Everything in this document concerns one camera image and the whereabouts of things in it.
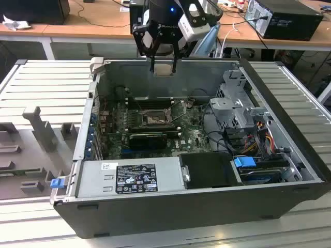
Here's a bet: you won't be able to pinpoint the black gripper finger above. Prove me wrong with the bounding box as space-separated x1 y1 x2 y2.
132 22 163 72
170 30 194 74

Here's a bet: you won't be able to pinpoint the silver square CPU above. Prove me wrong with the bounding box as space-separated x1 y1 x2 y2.
153 63 173 77

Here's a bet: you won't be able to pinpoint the metal CPU socket cover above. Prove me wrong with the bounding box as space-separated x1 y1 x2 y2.
165 99 190 122

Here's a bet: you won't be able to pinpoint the black RAM slot bank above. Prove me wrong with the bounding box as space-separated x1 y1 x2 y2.
126 96 174 110
125 123 180 133

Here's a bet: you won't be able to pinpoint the CPU socket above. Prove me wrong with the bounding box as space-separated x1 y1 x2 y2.
139 108 174 127

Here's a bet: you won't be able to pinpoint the small black computer box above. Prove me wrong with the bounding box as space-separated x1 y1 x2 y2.
129 0 151 36

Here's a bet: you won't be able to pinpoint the pale blue teach pendant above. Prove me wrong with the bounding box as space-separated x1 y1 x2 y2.
192 24 221 59

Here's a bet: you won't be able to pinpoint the grey plastic case latch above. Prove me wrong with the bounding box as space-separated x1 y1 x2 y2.
89 57 104 76

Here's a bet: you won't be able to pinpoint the wooden desk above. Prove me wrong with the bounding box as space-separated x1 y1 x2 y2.
0 0 149 60
217 0 331 52

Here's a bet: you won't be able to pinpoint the grey metal drive cage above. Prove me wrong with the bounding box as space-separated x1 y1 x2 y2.
208 69 273 130

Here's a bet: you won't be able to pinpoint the green motherboard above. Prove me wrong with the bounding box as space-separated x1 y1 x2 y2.
102 99 215 160

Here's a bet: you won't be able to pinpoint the black graphics card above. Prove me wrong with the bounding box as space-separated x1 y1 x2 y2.
128 132 168 151

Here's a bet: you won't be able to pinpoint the large black monitor box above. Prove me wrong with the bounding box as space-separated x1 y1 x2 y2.
0 0 71 26

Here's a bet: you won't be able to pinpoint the black desktop PC tower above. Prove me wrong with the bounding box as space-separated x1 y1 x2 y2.
245 0 324 41

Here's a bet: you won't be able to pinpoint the crumpled white paper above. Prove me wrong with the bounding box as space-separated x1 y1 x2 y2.
2 14 32 31

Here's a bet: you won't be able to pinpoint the hard disk blue carrier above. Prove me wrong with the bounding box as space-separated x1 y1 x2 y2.
232 156 284 185

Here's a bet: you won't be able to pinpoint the grey power supply unit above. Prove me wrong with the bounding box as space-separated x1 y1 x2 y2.
76 156 187 199

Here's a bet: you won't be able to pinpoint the grey parts rack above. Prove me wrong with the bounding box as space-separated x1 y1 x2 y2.
0 105 81 201

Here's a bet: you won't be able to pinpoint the black open PC case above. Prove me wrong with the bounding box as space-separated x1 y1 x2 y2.
49 57 331 240

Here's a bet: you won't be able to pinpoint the blue plastic latch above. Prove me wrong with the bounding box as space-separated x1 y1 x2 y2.
51 178 65 190

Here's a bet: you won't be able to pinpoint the green RAM stick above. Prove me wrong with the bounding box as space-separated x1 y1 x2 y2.
0 168 42 177

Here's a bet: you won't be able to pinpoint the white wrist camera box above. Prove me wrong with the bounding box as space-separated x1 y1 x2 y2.
178 14 209 42

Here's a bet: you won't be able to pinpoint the white cable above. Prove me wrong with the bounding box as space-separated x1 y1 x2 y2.
214 22 239 58

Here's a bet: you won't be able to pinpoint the flat black data cable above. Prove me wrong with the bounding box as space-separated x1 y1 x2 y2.
200 103 233 154

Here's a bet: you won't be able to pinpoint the yellow red power wires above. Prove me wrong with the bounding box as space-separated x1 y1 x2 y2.
243 122 275 153

